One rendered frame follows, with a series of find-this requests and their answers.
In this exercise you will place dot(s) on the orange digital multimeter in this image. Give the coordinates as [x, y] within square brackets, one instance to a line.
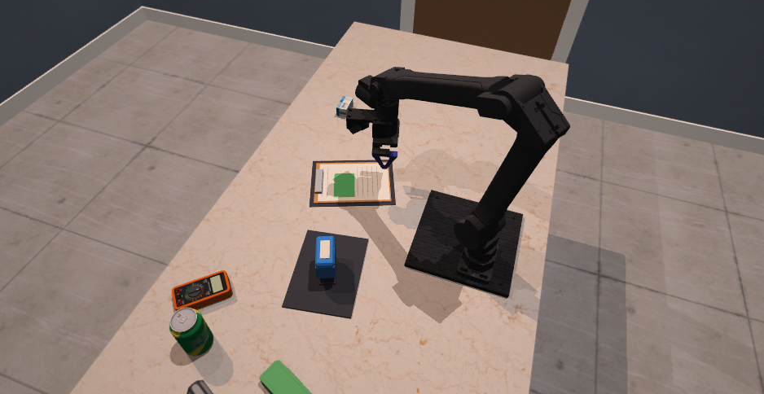
[202, 292]

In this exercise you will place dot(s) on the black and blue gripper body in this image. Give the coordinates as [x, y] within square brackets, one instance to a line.
[392, 135]

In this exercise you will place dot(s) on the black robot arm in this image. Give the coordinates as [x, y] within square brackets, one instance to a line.
[522, 101]

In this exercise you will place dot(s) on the green drink can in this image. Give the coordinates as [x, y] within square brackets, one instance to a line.
[191, 331]

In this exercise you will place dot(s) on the small white and blue box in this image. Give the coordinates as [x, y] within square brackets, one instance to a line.
[344, 104]

